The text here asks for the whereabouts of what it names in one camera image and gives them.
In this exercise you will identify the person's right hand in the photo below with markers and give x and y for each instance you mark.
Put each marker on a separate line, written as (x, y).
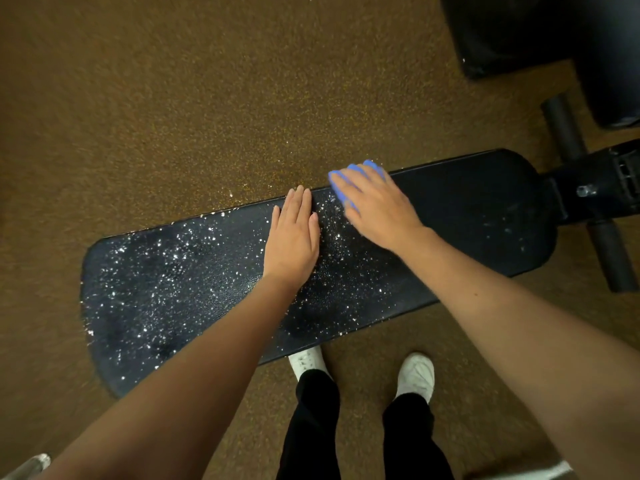
(382, 214)

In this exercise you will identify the dark rounded equipment cushion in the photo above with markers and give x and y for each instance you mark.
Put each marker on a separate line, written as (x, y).
(612, 59)

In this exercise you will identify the black foam roller pad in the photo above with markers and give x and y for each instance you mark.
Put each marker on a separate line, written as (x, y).
(612, 254)
(564, 127)

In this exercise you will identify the person's white right shoe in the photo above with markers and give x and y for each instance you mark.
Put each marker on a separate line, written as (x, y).
(416, 375)

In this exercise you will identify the black padded equipment cushion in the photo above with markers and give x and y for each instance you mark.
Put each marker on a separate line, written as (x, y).
(505, 29)

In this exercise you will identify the person's left little finger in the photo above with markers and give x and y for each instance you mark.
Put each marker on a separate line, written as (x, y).
(274, 222)

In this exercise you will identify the person's left hand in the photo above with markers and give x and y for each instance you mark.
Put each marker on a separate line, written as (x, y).
(292, 244)

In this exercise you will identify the person's left forearm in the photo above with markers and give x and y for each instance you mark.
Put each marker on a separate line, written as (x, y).
(200, 374)

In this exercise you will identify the person's white shoe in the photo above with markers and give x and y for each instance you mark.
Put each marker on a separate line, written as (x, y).
(307, 362)
(416, 375)

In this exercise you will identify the black metal bench frame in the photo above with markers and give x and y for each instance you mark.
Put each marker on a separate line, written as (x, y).
(600, 184)

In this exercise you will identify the grey metal bar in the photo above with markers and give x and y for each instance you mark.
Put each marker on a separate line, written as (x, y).
(30, 467)

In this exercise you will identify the person's white left shoe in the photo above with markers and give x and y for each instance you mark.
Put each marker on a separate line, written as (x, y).
(307, 362)

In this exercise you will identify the person's right fingers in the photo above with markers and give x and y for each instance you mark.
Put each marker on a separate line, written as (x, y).
(362, 184)

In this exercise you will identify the blue cleaning cloth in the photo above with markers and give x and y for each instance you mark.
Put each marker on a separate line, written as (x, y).
(357, 168)

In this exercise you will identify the person's left middle finger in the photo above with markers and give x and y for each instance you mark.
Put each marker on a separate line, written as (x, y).
(297, 204)

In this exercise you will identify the person's left thumb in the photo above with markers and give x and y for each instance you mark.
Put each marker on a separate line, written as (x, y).
(315, 232)

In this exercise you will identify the person's black trousers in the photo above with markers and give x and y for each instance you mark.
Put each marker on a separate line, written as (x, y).
(312, 429)

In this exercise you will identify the black padded bench seat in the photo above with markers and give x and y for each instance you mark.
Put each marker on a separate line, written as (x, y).
(450, 219)

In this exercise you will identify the white strip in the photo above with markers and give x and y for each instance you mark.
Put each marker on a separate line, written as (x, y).
(530, 472)

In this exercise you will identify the person's right forearm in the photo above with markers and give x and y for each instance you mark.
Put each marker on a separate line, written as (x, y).
(525, 334)

